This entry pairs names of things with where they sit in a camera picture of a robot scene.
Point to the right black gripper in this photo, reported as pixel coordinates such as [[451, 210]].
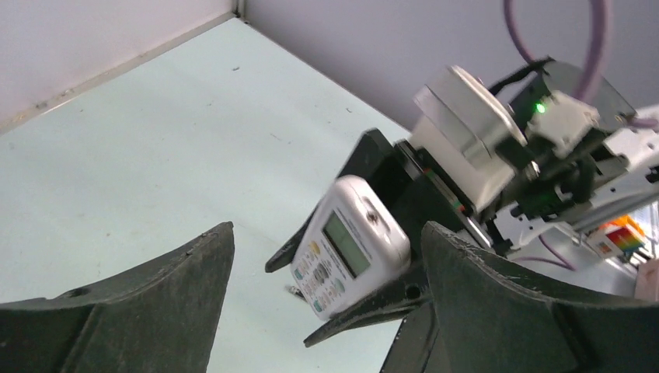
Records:
[[415, 189]]

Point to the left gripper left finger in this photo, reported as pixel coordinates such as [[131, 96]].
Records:
[[160, 316]]

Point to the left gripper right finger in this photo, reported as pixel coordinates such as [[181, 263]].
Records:
[[488, 314]]

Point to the white remote control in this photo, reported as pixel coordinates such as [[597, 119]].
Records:
[[352, 247]]

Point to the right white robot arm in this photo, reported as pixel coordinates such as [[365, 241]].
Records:
[[538, 143]]

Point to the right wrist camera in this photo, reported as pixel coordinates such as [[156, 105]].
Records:
[[461, 124]]

